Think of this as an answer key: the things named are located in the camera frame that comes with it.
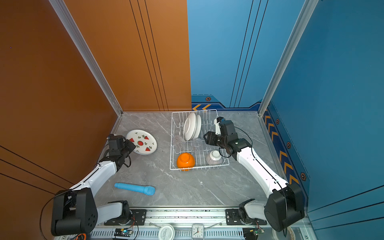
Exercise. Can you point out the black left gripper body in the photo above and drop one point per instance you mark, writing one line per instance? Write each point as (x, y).
(124, 153)

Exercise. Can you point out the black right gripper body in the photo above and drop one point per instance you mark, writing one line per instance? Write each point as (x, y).
(222, 142)

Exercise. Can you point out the white watermelon pattern plate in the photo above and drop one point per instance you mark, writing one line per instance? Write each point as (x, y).
(145, 143)

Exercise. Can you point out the white plate teal rim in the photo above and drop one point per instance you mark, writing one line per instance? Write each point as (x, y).
(190, 126)

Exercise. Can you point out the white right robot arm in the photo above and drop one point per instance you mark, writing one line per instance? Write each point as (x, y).
(285, 203)

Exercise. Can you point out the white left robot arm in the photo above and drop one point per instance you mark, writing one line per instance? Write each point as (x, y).
(75, 211)

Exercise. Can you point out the clear glass tumbler middle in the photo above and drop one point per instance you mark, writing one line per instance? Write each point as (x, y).
(197, 145)

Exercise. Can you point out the clear glass tumbler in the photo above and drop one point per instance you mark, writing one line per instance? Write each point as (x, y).
(197, 145)
(178, 142)

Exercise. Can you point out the striped ceramic bowl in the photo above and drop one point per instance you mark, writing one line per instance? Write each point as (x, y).
(214, 158)

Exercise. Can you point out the clear glass tumbler left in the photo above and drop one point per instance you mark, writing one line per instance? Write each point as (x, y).
(178, 142)

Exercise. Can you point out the orange bowl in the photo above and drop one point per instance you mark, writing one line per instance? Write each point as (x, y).
(185, 161)

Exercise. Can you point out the blue toy microphone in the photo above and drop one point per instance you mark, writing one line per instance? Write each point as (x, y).
(147, 190)

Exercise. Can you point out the green circuit board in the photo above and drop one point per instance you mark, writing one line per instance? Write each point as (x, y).
(123, 233)

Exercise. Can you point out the small circuit board right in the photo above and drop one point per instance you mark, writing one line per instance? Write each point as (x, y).
(252, 233)

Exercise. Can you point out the small white alarm clock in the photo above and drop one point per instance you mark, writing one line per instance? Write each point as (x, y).
(198, 232)

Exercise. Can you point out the white round container lid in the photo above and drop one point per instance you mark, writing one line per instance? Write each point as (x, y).
(166, 232)

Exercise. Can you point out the orange black tape measure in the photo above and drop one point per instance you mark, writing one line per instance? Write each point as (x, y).
(80, 237)

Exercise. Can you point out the roll of white tape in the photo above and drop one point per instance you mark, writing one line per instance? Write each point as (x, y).
(287, 234)

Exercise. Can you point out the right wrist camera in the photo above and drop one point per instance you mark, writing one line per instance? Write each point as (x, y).
(224, 127)

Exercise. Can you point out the white wire dish rack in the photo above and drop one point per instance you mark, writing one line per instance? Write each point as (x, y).
(189, 150)

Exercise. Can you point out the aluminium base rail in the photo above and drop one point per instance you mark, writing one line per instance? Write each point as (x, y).
(221, 223)

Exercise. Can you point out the aluminium corner post left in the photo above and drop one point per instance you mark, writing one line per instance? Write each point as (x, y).
(75, 34)

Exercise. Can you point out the aluminium corner post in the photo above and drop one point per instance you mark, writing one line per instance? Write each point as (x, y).
(295, 36)
(75, 34)

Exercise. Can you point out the aluminium corner post right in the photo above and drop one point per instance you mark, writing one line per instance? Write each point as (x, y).
(295, 36)

